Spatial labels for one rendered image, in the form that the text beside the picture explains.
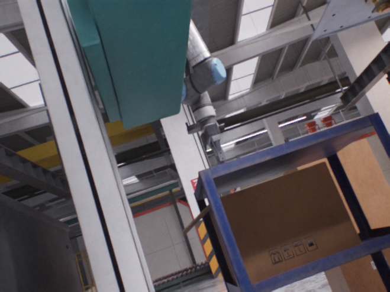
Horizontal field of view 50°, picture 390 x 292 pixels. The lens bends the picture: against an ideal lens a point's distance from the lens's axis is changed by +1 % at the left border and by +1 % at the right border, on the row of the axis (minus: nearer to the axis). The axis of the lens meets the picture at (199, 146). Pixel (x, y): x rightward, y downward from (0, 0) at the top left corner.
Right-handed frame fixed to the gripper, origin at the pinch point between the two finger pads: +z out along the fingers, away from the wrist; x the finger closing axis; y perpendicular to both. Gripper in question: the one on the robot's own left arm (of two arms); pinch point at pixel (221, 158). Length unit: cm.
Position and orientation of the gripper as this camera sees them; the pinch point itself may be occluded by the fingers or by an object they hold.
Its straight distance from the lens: 166.5
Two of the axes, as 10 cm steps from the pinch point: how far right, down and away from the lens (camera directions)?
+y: 9.4, -3.1, 1.2
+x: -0.4, 2.7, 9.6
